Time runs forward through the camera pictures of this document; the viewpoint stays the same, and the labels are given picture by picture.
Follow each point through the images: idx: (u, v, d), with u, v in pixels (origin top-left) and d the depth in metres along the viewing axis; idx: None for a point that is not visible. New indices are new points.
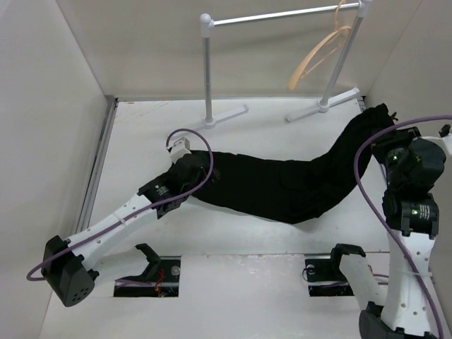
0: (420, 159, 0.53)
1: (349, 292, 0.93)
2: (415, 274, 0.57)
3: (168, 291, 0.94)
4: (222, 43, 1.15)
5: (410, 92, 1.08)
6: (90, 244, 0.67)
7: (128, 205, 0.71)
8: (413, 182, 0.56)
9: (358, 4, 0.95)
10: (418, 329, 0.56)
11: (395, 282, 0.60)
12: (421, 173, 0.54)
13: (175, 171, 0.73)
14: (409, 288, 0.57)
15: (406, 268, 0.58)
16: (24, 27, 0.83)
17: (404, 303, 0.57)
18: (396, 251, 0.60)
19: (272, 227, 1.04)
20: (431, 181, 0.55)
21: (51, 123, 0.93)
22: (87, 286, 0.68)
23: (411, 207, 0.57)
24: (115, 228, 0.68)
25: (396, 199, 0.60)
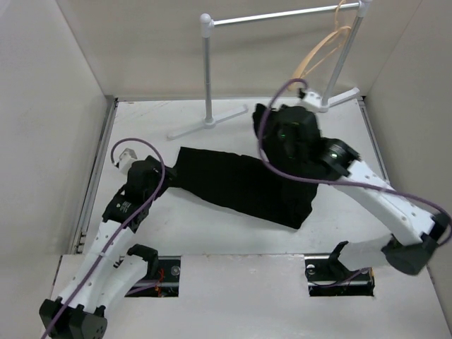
0: (296, 121, 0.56)
1: (350, 292, 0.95)
2: (384, 190, 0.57)
3: (168, 291, 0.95)
4: (222, 43, 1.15)
5: (410, 91, 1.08)
6: (83, 291, 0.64)
7: (101, 237, 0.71)
8: (308, 140, 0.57)
9: (358, 4, 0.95)
10: (424, 219, 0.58)
11: (375, 208, 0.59)
12: (306, 124, 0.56)
13: (131, 184, 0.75)
14: (392, 204, 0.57)
15: (375, 195, 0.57)
16: (23, 27, 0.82)
17: (402, 215, 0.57)
18: (355, 192, 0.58)
19: (272, 227, 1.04)
20: (317, 127, 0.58)
21: (51, 123, 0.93)
22: (102, 323, 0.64)
23: (328, 157, 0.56)
24: (99, 263, 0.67)
25: (314, 163, 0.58)
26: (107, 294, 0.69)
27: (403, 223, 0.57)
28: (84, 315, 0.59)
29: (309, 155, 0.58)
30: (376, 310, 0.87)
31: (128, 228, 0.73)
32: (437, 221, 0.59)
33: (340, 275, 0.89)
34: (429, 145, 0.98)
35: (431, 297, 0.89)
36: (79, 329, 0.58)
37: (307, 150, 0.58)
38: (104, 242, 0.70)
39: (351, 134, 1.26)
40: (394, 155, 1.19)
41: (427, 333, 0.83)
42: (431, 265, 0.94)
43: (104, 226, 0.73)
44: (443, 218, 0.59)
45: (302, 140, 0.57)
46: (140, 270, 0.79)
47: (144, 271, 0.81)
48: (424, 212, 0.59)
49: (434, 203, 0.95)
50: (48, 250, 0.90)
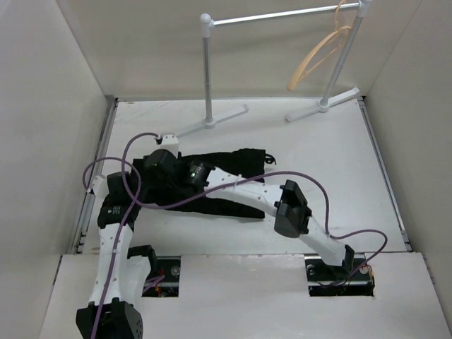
0: (155, 164, 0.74)
1: (350, 292, 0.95)
2: (235, 183, 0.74)
3: (168, 291, 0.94)
4: (222, 43, 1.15)
5: (409, 91, 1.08)
6: (112, 288, 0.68)
7: (106, 240, 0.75)
8: (171, 173, 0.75)
9: (358, 4, 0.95)
10: (276, 191, 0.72)
11: (244, 200, 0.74)
12: (163, 162, 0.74)
13: (114, 189, 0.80)
14: (246, 190, 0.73)
15: (230, 188, 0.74)
16: (23, 27, 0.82)
17: (257, 194, 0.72)
18: (221, 194, 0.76)
19: (272, 227, 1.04)
20: (174, 159, 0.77)
21: (51, 123, 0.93)
22: (138, 318, 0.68)
23: (189, 179, 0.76)
24: (115, 260, 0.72)
25: (183, 186, 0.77)
26: (131, 295, 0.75)
27: (260, 200, 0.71)
28: (122, 304, 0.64)
29: (179, 182, 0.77)
30: (376, 310, 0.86)
31: (126, 225, 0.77)
32: (286, 187, 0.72)
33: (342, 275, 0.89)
34: (428, 145, 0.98)
35: (431, 296, 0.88)
36: (121, 320, 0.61)
37: (175, 180, 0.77)
38: (110, 243, 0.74)
39: (351, 133, 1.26)
40: (393, 155, 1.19)
41: (427, 333, 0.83)
42: (431, 264, 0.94)
43: (104, 232, 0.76)
44: (289, 184, 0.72)
45: (167, 174, 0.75)
46: (145, 267, 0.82)
47: (149, 265, 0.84)
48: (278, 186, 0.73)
49: (433, 203, 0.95)
50: (48, 250, 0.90)
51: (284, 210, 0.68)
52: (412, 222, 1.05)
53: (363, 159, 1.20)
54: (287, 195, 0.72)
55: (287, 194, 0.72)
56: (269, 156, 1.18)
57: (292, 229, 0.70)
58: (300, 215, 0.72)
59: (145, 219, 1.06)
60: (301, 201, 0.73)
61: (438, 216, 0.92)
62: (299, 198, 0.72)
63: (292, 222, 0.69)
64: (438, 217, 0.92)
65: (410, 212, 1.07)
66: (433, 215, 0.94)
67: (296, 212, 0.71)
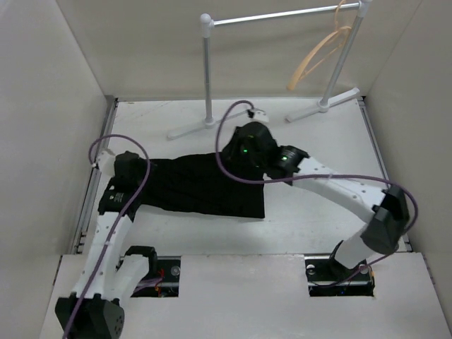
0: (253, 134, 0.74)
1: (349, 292, 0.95)
2: (330, 176, 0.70)
3: (168, 291, 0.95)
4: (222, 43, 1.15)
5: (410, 91, 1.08)
6: (97, 282, 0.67)
7: (101, 229, 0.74)
8: (265, 149, 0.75)
9: (358, 4, 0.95)
10: (375, 194, 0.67)
11: (337, 197, 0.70)
12: (260, 135, 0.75)
13: (120, 175, 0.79)
14: (342, 186, 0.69)
15: (323, 181, 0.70)
16: (22, 27, 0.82)
17: (353, 193, 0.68)
18: (312, 185, 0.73)
19: (272, 227, 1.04)
20: (270, 139, 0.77)
21: (51, 124, 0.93)
22: (120, 313, 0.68)
23: (279, 161, 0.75)
24: (105, 252, 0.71)
25: (272, 167, 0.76)
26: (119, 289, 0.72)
27: (354, 200, 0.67)
28: (103, 302, 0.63)
29: (268, 162, 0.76)
30: (376, 310, 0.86)
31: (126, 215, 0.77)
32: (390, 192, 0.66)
33: (341, 276, 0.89)
34: (428, 145, 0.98)
35: (431, 297, 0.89)
36: (100, 316, 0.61)
37: (265, 157, 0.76)
38: (104, 233, 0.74)
39: (351, 133, 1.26)
40: (393, 155, 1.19)
41: (427, 333, 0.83)
42: (431, 265, 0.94)
43: (102, 219, 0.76)
44: (394, 190, 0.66)
45: (262, 150, 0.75)
46: (143, 265, 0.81)
47: (147, 265, 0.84)
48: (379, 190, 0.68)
49: (433, 203, 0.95)
50: (48, 250, 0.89)
51: (381, 215, 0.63)
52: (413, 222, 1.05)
53: (363, 159, 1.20)
54: (388, 202, 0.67)
55: (387, 200, 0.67)
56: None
57: (383, 239, 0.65)
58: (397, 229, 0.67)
59: (145, 219, 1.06)
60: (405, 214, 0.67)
61: (438, 216, 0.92)
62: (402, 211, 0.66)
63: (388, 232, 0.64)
64: (438, 217, 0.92)
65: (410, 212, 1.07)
66: (433, 215, 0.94)
67: (394, 222, 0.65)
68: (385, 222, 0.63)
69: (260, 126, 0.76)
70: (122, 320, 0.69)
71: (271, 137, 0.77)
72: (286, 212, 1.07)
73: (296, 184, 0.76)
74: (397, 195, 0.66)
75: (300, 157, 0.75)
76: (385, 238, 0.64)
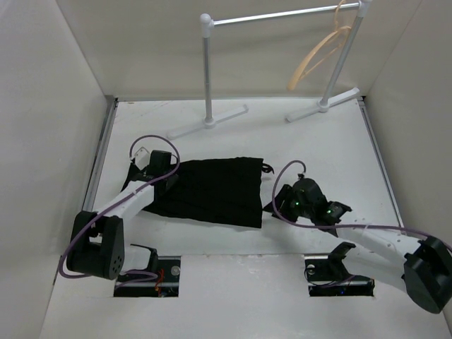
0: (304, 188, 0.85)
1: (350, 292, 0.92)
2: (366, 227, 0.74)
3: (168, 291, 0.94)
4: (223, 43, 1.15)
5: (410, 91, 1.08)
6: (117, 209, 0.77)
7: (132, 185, 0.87)
8: (313, 202, 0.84)
9: (358, 4, 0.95)
10: (412, 244, 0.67)
11: (376, 246, 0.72)
12: (311, 192, 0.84)
13: (153, 164, 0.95)
14: (378, 234, 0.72)
15: (360, 230, 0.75)
16: (22, 27, 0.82)
17: (388, 241, 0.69)
18: (352, 236, 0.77)
19: (273, 227, 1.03)
20: (321, 193, 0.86)
21: (51, 123, 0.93)
22: (121, 255, 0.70)
23: (325, 213, 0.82)
24: (131, 198, 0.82)
25: (319, 218, 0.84)
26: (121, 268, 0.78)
27: (390, 248, 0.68)
28: (119, 219, 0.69)
29: (316, 214, 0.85)
30: (376, 310, 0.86)
31: (152, 186, 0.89)
32: (425, 241, 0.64)
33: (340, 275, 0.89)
34: (428, 144, 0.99)
35: None
36: (111, 232, 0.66)
37: (313, 210, 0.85)
38: (134, 187, 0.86)
39: (351, 134, 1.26)
40: (393, 156, 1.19)
41: (427, 333, 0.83)
42: None
43: (133, 183, 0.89)
44: (432, 240, 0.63)
45: (310, 203, 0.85)
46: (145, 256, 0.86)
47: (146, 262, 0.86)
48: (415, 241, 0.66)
49: (435, 203, 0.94)
50: (48, 250, 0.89)
51: (416, 263, 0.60)
52: (414, 223, 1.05)
53: (364, 160, 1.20)
54: (426, 252, 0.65)
55: (425, 252, 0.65)
56: (266, 166, 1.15)
57: (424, 292, 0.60)
58: (445, 285, 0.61)
59: (145, 219, 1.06)
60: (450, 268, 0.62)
61: (437, 216, 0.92)
62: (447, 263, 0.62)
63: (428, 282, 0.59)
64: (438, 217, 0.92)
65: (411, 211, 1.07)
66: (433, 215, 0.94)
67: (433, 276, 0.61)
68: (424, 271, 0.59)
69: (313, 183, 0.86)
70: (120, 265, 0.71)
71: (320, 191, 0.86)
72: None
73: (341, 235, 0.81)
74: (436, 247, 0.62)
75: (342, 208, 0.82)
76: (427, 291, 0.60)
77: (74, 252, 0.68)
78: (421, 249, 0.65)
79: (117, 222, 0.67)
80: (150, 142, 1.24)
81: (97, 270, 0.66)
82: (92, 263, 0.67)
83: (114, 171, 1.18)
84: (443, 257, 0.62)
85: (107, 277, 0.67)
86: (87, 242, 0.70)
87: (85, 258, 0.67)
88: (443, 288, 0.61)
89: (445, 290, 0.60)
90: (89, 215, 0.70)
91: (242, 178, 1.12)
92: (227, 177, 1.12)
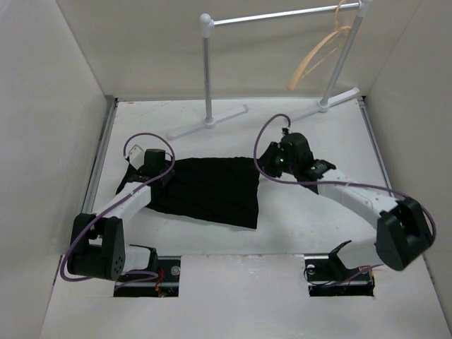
0: (293, 143, 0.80)
1: (350, 292, 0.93)
2: (347, 183, 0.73)
3: (168, 291, 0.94)
4: (223, 43, 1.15)
5: (409, 91, 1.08)
6: (116, 210, 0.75)
7: (129, 186, 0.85)
8: (300, 158, 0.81)
9: (358, 4, 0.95)
10: (388, 203, 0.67)
11: (354, 203, 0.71)
12: (298, 147, 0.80)
13: (147, 164, 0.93)
14: (357, 191, 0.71)
15: (340, 187, 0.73)
16: (22, 27, 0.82)
17: (366, 199, 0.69)
18: (331, 192, 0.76)
19: (273, 227, 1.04)
20: (308, 148, 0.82)
21: (51, 124, 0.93)
22: (121, 256, 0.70)
23: (309, 169, 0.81)
24: (128, 198, 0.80)
25: (303, 174, 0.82)
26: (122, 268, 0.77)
27: (368, 205, 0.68)
28: (118, 219, 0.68)
29: (300, 170, 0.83)
30: (376, 310, 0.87)
31: (149, 187, 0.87)
32: (402, 201, 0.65)
33: (341, 275, 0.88)
34: (427, 144, 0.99)
35: (431, 297, 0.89)
36: (112, 233, 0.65)
37: (299, 167, 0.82)
38: (131, 188, 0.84)
39: (351, 133, 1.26)
40: (393, 156, 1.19)
41: (427, 333, 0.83)
42: (431, 265, 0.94)
43: (129, 184, 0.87)
44: (409, 201, 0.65)
45: (296, 159, 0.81)
46: (145, 257, 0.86)
47: (147, 260, 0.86)
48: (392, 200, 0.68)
49: (435, 203, 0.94)
50: (48, 250, 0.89)
51: (389, 219, 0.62)
52: None
53: (364, 159, 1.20)
54: (402, 212, 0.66)
55: (400, 212, 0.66)
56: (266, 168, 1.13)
57: (393, 247, 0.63)
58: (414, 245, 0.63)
59: (145, 219, 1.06)
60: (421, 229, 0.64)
61: (437, 216, 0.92)
62: (419, 224, 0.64)
63: (397, 238, 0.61)
64: (438, 217, 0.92)
65: None
66: (433, 215, 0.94)
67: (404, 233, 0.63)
68: (395, 226, 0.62)
69: (304, 138, 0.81)
70: (122, 265, 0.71)
71: (308, 147, 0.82)
72: (285, 212, 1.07)
73: (320, 191, 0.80)
74: (411, 207, 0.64)
75: (328, 167, 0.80)
76: (395, 246, 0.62)
77: (74, 256, 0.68)
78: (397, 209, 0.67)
79: (116, 222, 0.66)
80: (145, 140, 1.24)
81: (98, 272, 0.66)
82: (94, 265, 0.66)
83: (114, 171, 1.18)
84: (417, 217, 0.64)
85: (110, 278, 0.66)
86: (87, 244, 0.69)
87: (85, 260, 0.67)
88: (413, 248, 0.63)
89: (413, 248, 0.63)
90: (88, 217, 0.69)
91: (241, 178, 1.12)
92: (226, 176, 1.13)
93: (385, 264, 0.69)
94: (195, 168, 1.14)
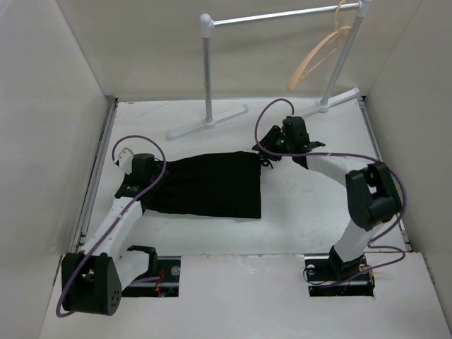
0: (291, 122, 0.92)
1: (350, 292, 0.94)
2: (328, 153, 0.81)
3: (168, 291, 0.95)
4: (224, 43, 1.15)
5: (410, 91, 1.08)
6: (105, 244, 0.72)
7: (116, 207, 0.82)
8: (296, 136, 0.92)
9: (358, 4, 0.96)
10: (360, 166, 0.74)
11: (334, 170, 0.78)
12: (295, 126, 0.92)
13: (136, 171, 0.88)
14: (336, 159, 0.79)
15: (323, 157, 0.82)
16: (22, 28, 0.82)
17: (340, 162, 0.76)
18: (318, 164, 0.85)
19: (272, 227, 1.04)
20: (304, 131, 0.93)
21: (51, 124, 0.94)
22: (118, 288, 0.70)
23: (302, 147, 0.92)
24: (117, 224, 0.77)
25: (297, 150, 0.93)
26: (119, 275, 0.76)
27: (342, 168, 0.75)
28: (107, 257, 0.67)
29: (294, 147, 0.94)
30: (376, 310, 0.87)
31: (138, 201, 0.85)
32: (373, 165, 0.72)
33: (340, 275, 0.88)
34: (427, 144, 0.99)
35: (431, 297, 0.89)
36: (104, 272, 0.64)
37: (294, 144, 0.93)
38: (119, 210, 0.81)
39: (351, 134, 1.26)
40: (393, 157, 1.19)
41: (428, 333, 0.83)
42: (431, 265, 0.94)
43: (119, 201, 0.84)
44: (380, 166, 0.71)
45: (292, 137, 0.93)
46: (143, 260, 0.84)
47: (146, 263, 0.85)
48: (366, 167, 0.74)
49: (435, 203, 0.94)
50: (48, 250, 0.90)
51: (355, 175, 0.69)
52: (414, 222, 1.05)
53: None
54: (373, 177, 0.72)
55: (372, 176, 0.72)
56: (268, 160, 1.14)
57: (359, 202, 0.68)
58: (381, 203, 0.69)
59: (145, 219, 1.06)
60: (388, 191, 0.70)
61: (437, 216, 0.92)
62: (386, 186, 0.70)
63: (362, 192, 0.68)
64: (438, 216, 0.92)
65: (410, 211, 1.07)
66: (433, 215, 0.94)
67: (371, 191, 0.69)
68: (359, 181, 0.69)
69: (302, 120, 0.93)
70: (119, 295, 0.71)
71: (305, 128, 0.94)
72: (285, 212, 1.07)
73: (309, 165, 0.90)
74: (381, 169, 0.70)
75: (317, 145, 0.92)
76: (361, 199, 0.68)
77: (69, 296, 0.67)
78: (368, 174, 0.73)
79: (106, 263, 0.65)
80: (136, 149, 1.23)
81: (96, 309, 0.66)
82: (90, 304, 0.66)
83: (114, 171, 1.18)
84: (384, 180, 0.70)
85: (109, 313, 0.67)
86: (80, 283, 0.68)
87: (80, 299, 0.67)
88: (379, 205, 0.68)
89: (379, 205, 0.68)
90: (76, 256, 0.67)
91: (241, 179, 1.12)
92: (226, 177, 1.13)
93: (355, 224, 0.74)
94: (195, 168, 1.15)
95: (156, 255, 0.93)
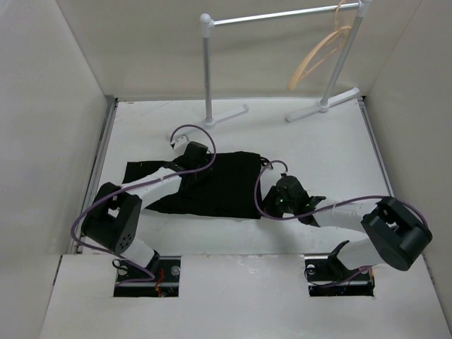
0: (286, 185, 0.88)
1: (350, 292, 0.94)
2: (333, 205, 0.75)
3: (168, 291, 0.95)
4: (224, 43, 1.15)
5: (410, 91, 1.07)
6: (140, 191, 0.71)
7: (160, 171, 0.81)
8: (295, 196, 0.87)
9: (358, 4, 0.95)
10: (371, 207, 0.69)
11: (345, 219, 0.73)
12: (291, 188, 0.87)
13: (186, 156, 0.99)
14: (342, 208, 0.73)
15: (329, 210, 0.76)
16: (22, 28, 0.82)
17: (350, 210, 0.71)
18: (326, 217, 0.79)
19: (272, 226, 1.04)
20: (301, 189, 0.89)
21: (51, 123, 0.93)
22: (131, 234, 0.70)
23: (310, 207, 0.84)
24: (155, 183, 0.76)
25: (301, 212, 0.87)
26: None
27: (354, 216, 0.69)
28: (138, 199, 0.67)
29: (297, 208, 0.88)
30: (376, 310, 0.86)
31: (179, 178, 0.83)
32: (382, 201, 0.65)
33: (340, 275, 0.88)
34: (427, 144, 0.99)
35: (431, 297, 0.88)
36: (128, 209, 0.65)
37: (296, 205, 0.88)
38: (161, 173, 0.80)
39: (351, 133, 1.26)
40: (393, 157, 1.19)
41: (428, 333, 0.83)
42: (431, 265, 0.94)
43: (163, 168, 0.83)
44: (389, 200, 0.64)
45: (292, 198, 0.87)
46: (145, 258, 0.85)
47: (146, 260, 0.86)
48: (376, 204, 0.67)
49: (436, 203, 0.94)
50: (48, 250, 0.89)
51: (372, 219, 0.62)
52: None
53: (363, 159, 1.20)
54: (388, 212, 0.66)
55: (386, 212, 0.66)
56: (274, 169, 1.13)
57: (388, 246, 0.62)
58: (411, 239, 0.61)
59: (145, 219, 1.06)
60: (410, 223, 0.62)
61: (438, 216, 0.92)
62: (407, 218, 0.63)
63: (387, 236, 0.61)
64: (438, 216, 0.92)
65: None
66: (433, 215, 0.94)
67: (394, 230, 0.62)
68: (378, 224, 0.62)
69: (296, 180, 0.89)
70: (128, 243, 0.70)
71: (302, 188, 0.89)
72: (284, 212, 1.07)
73: (320, 223, 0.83)
74: (393, 204, 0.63)
75: (319, 199, 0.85)
76: (389, 244, 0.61)
77: (90, 218, 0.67)
78: (381, 210, 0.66)
79: (135, 201, 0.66)
80: (136, 149, 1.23)
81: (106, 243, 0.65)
82: (104, 234, 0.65)
83: (114, 171, 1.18)
84: (401, 212, 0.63)
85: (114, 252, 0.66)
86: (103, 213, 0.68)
87: (97, 227, 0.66)
88: (410, 243, 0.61)
89: (411, 242, 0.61)
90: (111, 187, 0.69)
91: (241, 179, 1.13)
92: (226, 177, 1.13)
93: (393, 265, 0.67)
94: None
95: (156, 255, 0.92)
